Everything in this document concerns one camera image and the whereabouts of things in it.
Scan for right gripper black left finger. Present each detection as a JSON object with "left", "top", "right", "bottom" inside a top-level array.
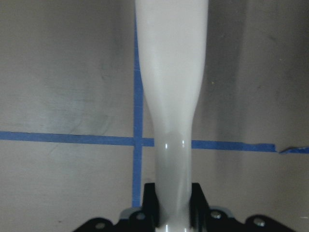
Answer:
[{"left": 142, "top": 183, "right": 160, "bottom": 226}]

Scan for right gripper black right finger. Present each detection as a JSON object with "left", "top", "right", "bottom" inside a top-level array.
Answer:
[{"left": 189, "top": 183, "right": 210, "bottom": 227}]

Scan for white brush black bristles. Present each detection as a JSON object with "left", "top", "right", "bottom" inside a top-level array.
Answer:
[{"left": 135, "top": 0, "right": 209, "bottom": 232}]

